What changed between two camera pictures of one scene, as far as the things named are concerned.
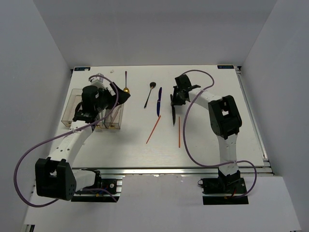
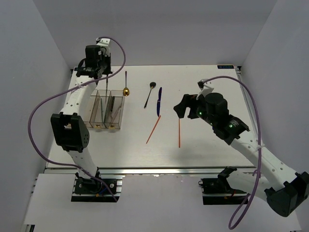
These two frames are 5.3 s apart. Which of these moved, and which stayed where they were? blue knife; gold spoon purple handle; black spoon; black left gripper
Moved: black left gripper
Stayed: blue knife; black spoon; gold spoon purple handle
